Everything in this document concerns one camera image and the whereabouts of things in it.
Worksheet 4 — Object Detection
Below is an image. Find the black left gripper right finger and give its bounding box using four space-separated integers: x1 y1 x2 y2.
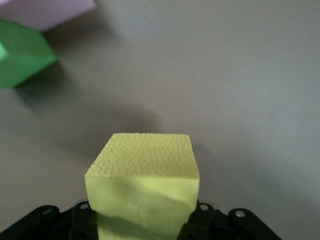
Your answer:
178 199 283 240

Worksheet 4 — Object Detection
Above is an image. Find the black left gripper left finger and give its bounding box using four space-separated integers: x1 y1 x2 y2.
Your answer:
0 198 100 240

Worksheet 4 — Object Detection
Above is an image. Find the yellow foam block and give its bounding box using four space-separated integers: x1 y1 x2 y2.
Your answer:
84 132 201 240

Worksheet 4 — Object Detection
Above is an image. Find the green foam block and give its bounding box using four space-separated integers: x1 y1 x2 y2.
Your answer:
0 19 58 89

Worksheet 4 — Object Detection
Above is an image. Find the pink foam block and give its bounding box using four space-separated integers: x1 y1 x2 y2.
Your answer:
0 0 97 32

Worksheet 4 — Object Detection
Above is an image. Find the brown table cover sheet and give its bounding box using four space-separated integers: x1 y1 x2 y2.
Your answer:
0 0 320 240

